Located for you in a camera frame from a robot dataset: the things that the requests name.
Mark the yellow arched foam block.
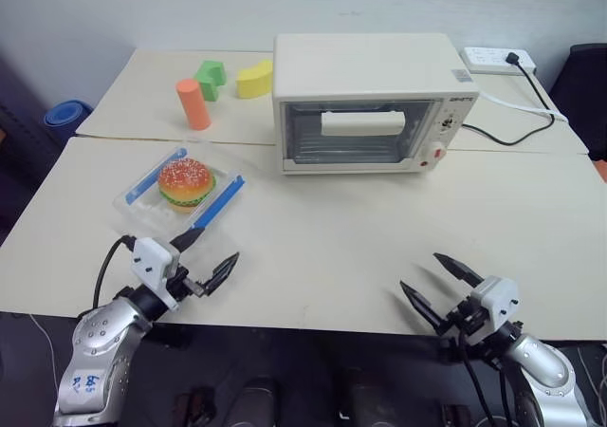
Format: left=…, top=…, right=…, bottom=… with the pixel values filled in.
left=235, top=58, right=274, bottom=100

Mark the blue rolled mat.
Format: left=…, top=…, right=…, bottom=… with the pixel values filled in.
left=43, top=100, right=95, bottom=139

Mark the thin white floor cable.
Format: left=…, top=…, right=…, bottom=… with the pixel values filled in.
left=27, top=312, right=64, bottom=388

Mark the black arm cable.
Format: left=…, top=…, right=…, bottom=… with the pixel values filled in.
left=460, top=343, right=497, bottom=427
left=91, top=234, right=137, bottom=309

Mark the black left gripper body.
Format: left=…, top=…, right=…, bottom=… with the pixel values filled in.
left=165, top=265, right=211, bottom=303

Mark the toy hamburger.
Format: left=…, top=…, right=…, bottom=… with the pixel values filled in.
left=157, top=158, right=217, bottom=215

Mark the white power strip cable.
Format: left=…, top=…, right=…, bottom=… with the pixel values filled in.
left=477, top=91, right=570, bottom=123

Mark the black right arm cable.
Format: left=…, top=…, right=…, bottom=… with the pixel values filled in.
left=460, top=343, right=497, bottom=427

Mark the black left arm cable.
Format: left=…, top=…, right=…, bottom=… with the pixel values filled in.
left=91, top=234, right=137, bottom=309

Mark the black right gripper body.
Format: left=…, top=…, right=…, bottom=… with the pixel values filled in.
left=435, top=298, right=489, bottom=348

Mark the white power strip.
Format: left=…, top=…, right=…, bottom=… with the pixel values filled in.
left=462, top=46, right=539, bottom=76

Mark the green foam block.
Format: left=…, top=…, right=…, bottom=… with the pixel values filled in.
left=193, top=60, right=230, bottom=103

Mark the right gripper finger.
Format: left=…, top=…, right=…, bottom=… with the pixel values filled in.
left=432, top=252, right=486, bottom=288
left=398, top=280, right=449, bottom=331

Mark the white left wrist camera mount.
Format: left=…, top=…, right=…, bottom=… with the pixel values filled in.
left=131, top=236, right=182, bottom=312

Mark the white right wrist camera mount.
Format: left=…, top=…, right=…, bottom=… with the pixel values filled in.
left=469, top=276, right=521, bottom=339

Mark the cream toaster oven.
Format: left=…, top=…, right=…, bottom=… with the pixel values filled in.
left=272, top=32, right=481, bottom=176

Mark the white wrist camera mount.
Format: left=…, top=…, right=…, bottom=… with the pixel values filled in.
left=469, top=276, right=521, bottom=339
left=131, top=236, right=182, bottom=312

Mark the black power cable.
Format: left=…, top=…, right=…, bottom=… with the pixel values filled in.
left=462, top=60, right=557, bottom=148

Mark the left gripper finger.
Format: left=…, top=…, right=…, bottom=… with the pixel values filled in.
left=169, top=226, right=211, bottom=254
left=198, top=251, right=242, bottom=297

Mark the dark rounded shape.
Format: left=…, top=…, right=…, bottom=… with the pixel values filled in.
left=222, top=376, right=282, bottom=427

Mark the clear container with blue clips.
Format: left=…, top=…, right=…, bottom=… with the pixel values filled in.
left=112, top=145, right=248, bottom=243

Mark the orange foam cylinder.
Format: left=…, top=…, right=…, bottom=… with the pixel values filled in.
left=175, top=78, right=212, bottom=131

